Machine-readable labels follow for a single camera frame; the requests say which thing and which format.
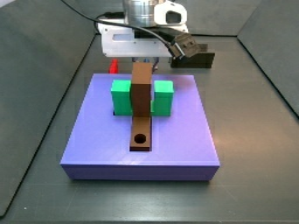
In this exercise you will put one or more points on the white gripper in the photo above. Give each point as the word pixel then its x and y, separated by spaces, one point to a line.
pixel 124 42

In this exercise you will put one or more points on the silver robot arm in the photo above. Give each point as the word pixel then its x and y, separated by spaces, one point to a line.
pixel 157 15

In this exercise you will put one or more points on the red peg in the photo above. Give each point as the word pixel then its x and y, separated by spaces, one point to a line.
pixel 112 69

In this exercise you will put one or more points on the green U-shaped block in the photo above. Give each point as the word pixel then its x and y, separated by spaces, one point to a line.
pixel 160 103

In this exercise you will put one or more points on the purple base block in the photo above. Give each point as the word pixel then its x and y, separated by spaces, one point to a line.
pixel 182 153

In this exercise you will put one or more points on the brown L-shaped bracket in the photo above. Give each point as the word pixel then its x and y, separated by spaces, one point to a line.
pixel 140 102

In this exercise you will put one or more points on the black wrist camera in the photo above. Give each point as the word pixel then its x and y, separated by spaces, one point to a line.
pixel 184 46

